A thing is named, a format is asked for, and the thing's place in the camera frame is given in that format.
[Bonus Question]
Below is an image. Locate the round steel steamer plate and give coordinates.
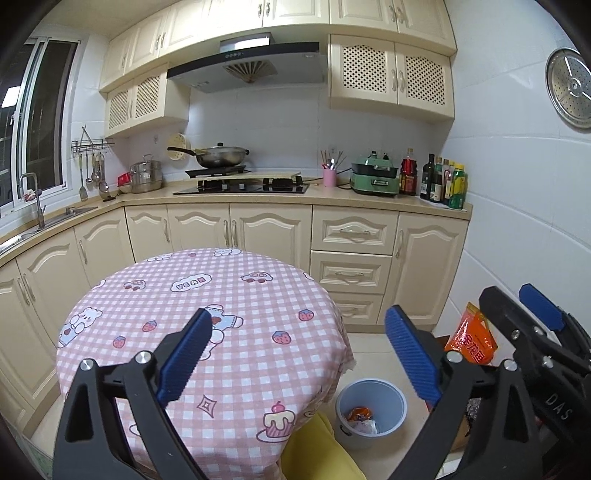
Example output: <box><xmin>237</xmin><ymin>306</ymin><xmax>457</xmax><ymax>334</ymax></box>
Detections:
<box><xmin>545</xmin><ymin>46</ymin><xmax>591</xmax><ymax>130</ymax></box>

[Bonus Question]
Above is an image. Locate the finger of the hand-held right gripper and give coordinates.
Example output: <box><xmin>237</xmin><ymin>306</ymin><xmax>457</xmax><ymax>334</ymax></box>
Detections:
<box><xmin>518</xmin><ymin>283</ymin><xmax>591</xmax><ymax>358</ymax></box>
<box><xmin>479</xmin><ymin>285</ymin><xmax>566</xmax><ymax>370</ymax></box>

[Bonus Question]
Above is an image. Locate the cream cabinet drawer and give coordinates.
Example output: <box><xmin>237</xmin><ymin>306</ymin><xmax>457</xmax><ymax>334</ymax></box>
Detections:
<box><xmin>335</xmin><ymin>292</ymin><xmax>385</xmax><ymax>330</ymax></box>
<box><xmin>310</xmin><ymin>250</ymin><xmax>393</xmax><ymax>296</ymax></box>
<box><xmin>311</xmin><ymin>210</ymin><xmax>399</xmax><ymax>256</ymax></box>

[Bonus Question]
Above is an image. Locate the cream base cabinet run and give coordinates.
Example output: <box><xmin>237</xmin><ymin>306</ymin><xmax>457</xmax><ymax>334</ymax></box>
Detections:
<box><xmin>0</xmin><ymin>194</ymin><xmax>474</xmax><ymax>444</ymax></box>

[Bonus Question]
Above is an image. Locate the black range hood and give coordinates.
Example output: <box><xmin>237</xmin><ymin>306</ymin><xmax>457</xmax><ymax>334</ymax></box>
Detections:
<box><xmin>166</xmin><ymin>31</ymin><xmax>324</xmax><ymax>95</ymax></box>

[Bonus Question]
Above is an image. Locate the steel stockpot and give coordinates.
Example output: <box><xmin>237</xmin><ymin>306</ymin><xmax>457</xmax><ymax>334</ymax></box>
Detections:
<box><xmin>129</xmin><ymin>154</ymin><xmax>163</xmax><ymax>193</ymax></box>

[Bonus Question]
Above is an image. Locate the brown cardboard box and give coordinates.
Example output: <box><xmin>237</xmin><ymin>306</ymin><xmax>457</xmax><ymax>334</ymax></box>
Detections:
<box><xmin>447</xmin><ymin>415</ymin><xmax>471</xmax><ymax>454</ymax></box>

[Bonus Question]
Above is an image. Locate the steel kitchen sink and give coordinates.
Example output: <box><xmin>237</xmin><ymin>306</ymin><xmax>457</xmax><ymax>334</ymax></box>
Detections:
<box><xmin>0</xmin><ymin>205</ymin><xmax>100</xmax><ymax>254</ymax></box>

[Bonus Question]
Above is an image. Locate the person's yellow trouser leg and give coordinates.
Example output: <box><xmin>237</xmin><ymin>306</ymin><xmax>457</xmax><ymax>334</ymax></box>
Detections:
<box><xmin>279</xmin><ymin>412</ymin><xmax>368</xmax><ymax>480</ymax></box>

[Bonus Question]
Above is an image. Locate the wall utensil rack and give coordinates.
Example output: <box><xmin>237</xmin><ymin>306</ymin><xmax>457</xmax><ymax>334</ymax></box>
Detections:
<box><xmin>71</xmin><ymin>126</ymin><xmax>115</xmax><ymax>155</ymax></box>

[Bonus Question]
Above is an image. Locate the green yellow-label bottle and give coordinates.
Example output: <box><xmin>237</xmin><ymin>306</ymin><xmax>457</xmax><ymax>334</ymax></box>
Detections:
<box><xmin>449</xmin><ymin>162</ymin><xmax>467</xmax><ymax>209</ymax></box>

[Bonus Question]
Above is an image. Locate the cream wall cabinet row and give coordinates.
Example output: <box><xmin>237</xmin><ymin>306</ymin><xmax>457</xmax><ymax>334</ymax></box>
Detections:
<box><xmin>99</xmin><ymin>0</ymin><xmax>458</xmax><ymax>93</ymax></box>

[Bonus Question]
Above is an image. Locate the orange printed bag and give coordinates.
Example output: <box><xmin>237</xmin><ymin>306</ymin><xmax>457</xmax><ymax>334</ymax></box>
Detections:
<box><xmin>444</xmin><ymin>302</ymin><xmax>499</xmax><ymax>366</ymax></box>

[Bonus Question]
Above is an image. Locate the light blue plastic bin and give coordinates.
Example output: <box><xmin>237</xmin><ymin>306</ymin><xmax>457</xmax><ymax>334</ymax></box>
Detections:
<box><xmin>335</xmin><ymin>378</ymin><xmax>408</xmax><ymax>450</ymax></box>

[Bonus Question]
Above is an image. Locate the green electric cooker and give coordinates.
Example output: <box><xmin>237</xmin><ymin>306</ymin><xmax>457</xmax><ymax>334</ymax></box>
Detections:
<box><xmin>348</xmin><ymin>151</ymin><xmax>400</xmax><ymax>198</ymax></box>

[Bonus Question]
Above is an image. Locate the yellow plastic colander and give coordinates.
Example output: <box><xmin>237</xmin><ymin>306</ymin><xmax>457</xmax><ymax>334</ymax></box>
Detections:
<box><xmin>167</xmin><ymin>132</ymin><xmax>191</xmax><ymax>162</ymax></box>

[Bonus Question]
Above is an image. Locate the steel kitchen faucet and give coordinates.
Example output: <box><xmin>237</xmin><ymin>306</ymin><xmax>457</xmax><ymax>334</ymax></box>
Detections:
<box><xmin>18</xmin><ymin>173</ymin><xmax>47</xmax><ymax>229</ymax></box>

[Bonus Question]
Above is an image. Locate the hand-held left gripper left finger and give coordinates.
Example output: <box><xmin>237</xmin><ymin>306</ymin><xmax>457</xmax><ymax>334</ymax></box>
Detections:
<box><xmin>53</xmin><ymin>307</ymin><xmax>214</xmax><ymax>480</ymax></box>

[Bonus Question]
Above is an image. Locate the dark green glass bottle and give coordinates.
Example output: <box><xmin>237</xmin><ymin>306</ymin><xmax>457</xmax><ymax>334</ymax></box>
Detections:
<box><xmin>431</xmin><ymin>157</ymin><xmax>445</xmax><ymax>203</ymax></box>

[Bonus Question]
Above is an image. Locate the black gas hob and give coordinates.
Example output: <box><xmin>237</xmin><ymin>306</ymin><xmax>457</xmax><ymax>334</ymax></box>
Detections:
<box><xmin>173</xmin><ymin>178</ymin><xmax>311</xmax><ymax>195</ymax></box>

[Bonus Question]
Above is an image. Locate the brown red-label bottle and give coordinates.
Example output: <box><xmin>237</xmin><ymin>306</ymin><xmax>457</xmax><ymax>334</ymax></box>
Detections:
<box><xmin>442</xmin><ymin>159</ymin><xmax>455</xmax><ymax>205</ymax></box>

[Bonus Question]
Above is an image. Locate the sliding kitchen window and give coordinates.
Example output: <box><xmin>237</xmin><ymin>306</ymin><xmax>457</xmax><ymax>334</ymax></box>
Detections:
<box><xmin>0</xmin><ymin>37</ymin><xmax>88</xmax><ymax>217</ymax></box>

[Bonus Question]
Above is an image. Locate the black portable cooktop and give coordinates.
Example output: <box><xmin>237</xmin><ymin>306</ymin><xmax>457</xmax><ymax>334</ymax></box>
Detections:
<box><xmin>185</xmin><ymin>165</ymin><xmax>252</xmax><ymax>180</ymax></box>

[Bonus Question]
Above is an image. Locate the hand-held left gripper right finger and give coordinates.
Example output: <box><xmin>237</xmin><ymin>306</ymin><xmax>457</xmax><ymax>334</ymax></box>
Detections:
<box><xmin>379</xmin><ymin>305</ymin><xmax>541</xmax><ymax>480</ymax></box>

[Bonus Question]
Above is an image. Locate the pink checked printed tablecloth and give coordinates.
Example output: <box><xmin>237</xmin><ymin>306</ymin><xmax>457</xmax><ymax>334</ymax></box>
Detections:
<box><xmin>55</xmin><ymin>247</ymin><xmax>358</xmax><ymax>480</ymax></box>

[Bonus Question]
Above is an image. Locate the steel wok with lid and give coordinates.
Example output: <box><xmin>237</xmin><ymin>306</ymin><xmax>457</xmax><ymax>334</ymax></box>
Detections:
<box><xmin>167</xmin><ymin>143</ymin><xmax>251</xmax><ymax>169</ymax></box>

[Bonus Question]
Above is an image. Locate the cream lattice wall cabinet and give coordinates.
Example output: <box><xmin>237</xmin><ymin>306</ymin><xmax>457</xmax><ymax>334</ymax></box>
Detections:
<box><xmin>328</xmin><ymin>33</ymin><xmax>455</xmax><ymax>124</ymax></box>
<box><xmin>105</xmin><ymin>69</ymin><xmax>191</xmax><ymax>138</ymax></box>

